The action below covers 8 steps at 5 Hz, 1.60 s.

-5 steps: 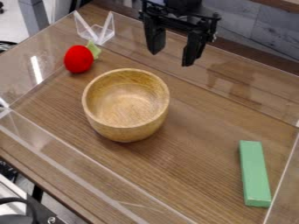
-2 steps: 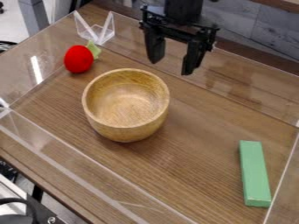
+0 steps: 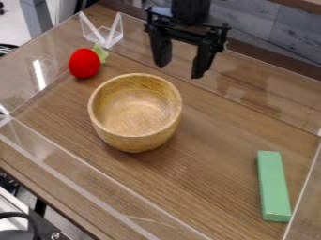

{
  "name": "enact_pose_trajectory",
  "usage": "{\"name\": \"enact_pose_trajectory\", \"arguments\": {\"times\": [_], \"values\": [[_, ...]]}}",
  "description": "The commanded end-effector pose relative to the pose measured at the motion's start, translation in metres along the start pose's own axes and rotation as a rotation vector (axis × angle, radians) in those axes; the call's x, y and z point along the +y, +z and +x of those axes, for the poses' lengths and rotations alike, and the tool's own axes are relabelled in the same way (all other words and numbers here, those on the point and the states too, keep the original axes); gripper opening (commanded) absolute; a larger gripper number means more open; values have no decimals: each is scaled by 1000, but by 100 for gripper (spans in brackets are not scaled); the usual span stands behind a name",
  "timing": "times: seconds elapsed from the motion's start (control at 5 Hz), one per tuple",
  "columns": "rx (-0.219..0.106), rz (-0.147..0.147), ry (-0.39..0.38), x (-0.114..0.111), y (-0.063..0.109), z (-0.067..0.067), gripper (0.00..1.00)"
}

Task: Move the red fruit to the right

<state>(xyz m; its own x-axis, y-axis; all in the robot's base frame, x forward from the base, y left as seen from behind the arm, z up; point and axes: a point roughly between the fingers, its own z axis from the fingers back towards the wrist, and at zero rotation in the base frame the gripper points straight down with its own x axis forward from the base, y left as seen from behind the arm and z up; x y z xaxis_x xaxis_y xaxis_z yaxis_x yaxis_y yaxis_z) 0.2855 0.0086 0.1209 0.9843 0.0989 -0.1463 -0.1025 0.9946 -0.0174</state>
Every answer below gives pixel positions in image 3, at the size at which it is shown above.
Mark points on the grey metal post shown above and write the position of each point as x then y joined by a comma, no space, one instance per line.
37,16

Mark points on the red felt fruit green leaf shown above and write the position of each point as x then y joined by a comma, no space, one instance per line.
86,61

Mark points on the round wooden bowl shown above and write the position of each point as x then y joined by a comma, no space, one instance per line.
135,110

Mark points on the clear acrylic tray walls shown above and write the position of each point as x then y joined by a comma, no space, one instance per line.
140,153

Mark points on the green rectangular block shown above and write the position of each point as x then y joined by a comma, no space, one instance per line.
276,206

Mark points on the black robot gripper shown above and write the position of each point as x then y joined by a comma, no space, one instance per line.
186,22

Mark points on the black clamp with bolt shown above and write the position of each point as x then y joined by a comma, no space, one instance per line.
47,230

